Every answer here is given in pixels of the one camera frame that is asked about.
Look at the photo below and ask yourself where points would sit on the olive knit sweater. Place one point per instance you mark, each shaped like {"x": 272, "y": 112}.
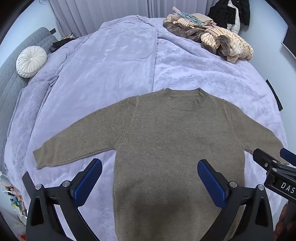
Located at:
{"x": 175, "y": 148}

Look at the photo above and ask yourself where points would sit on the round white pleated pillow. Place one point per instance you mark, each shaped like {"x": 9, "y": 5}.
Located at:
{"x": 31, "y": 61}

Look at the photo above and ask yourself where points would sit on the white hanging coat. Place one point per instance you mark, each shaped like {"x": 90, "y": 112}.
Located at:
{"x": 233, "y": 23}

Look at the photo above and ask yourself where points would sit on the cream striped fleece garment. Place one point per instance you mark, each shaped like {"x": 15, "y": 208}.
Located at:
{"x": 227, "y": 45}

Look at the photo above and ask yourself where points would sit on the beige folded clothes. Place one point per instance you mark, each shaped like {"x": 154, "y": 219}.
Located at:
{"x": 192, "y": 17}

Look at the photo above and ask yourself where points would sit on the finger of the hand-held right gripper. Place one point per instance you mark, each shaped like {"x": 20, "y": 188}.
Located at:
{"x": 263, "y": 158}
{"x": 288, "y": 155}

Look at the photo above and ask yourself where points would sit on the brown fuzzy garment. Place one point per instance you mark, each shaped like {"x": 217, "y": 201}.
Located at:
{"x": 182, "y": 29}

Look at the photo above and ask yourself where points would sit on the black device on bed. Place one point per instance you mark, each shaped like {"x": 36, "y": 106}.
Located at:
{"x": 61, "y": 42}

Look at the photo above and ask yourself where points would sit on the lavender plush blanket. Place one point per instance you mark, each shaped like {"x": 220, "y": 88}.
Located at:
{"x": 111, "y": 69}

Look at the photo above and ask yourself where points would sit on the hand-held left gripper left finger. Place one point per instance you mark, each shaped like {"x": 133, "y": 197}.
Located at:
{"x": 89, "y": 183}

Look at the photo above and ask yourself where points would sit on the grey curtain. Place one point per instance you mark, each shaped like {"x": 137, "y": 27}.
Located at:
{"x": 97, "y": 14}

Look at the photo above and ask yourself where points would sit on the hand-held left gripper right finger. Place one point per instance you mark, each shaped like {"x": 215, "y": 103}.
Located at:
{"x": 211, "y": 185}

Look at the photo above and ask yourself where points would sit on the grey quilted headboard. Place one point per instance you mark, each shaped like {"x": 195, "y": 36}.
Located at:
{"x": 13, "y": 76}

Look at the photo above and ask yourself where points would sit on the black hanging jacket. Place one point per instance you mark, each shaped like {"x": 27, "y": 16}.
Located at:
{"x": 222, "y": 11}

